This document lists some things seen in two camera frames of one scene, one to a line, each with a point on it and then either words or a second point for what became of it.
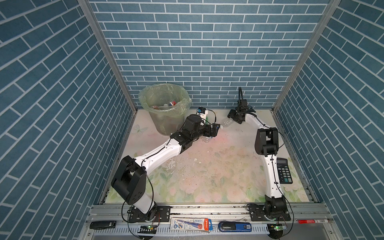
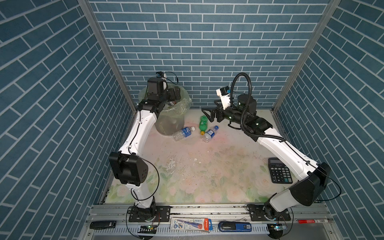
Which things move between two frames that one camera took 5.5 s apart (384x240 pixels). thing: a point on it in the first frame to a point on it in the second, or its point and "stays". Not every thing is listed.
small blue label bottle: (206, 139) stays
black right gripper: (231, 115) to (214, 110)
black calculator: (284, 172) stays
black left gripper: (213, 131) to (171, 97)
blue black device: (231, 226) stays
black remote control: (102, 225) stays
